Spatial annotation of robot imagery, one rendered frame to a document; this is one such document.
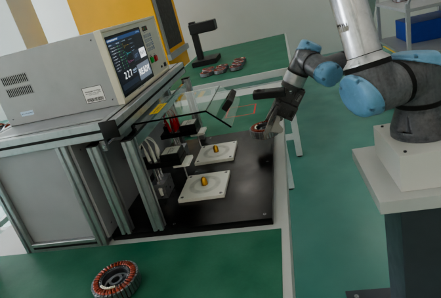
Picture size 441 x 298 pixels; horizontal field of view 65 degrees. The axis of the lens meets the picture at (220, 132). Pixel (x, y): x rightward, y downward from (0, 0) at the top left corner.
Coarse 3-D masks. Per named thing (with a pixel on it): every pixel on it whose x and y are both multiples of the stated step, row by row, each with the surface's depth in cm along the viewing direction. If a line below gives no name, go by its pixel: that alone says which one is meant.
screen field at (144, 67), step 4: (144, 60) 114; (140, 64) 110; (144, 64) 113; (148, 64) 116; (140, 68) 110; (144, 68) 113; (148, 68) 116; (140, 72) 109; (144, 72) 112; (148, 72) 115; (140, 76) 109; (144, 76) 112
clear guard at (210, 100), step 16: (176, 96) 112; (192, 96) 106; (208, 96) 102; (224, 96) 106; (144, 112) 103; (160, 112) 98; (176, 112) 95; (192, 112) 91; (208, 112) 90; (224, 112) 96
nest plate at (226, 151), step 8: (216, 144) 141; (224, 144) 139; (232, 144) 137; (200, 152) 137; (208, 152) 135; (216, 152) 134; (224, 152) 132; (232, 152) 130; (200, 160) 130; (208, 160) 129; (216, 160) 128; (224, 160) 127
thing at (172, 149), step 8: (168, 152) 108; (176, 152) 106; (184, 152) 112; (152, 160) 111; (160, 160) 110; (168, 160) 107; (176, 160) 107; (184, 160) 109; (152, 168) 109; (160, 168) 115; (160, 176) 114
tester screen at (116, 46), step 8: (136, 32) 111; (112, 40) 95; (120, 40) 99; (128, 40) 104; (136, 40) 110; (112, 48) 94; (120, 48) 99; (128, 48) 103; (136, 48) 109; (112, 56) 93; (120, 56) 98; (128, 56) 103; (144, 56) 114; (120, 64) 97; (128, 64) 102; (136, 64) 107; (120, 72) 96; (136, 72) 106; (120, 80) 95; (128, 80) 100
